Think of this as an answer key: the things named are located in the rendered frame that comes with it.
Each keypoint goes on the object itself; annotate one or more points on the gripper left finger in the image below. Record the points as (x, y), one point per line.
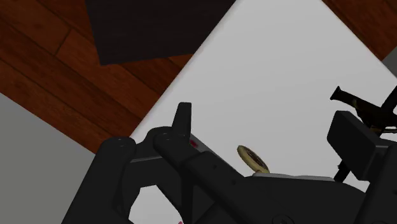
(173, 145)

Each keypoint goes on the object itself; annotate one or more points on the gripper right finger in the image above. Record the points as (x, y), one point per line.
(353, 139)

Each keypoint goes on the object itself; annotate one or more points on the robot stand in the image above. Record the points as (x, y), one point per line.
(149, 28)

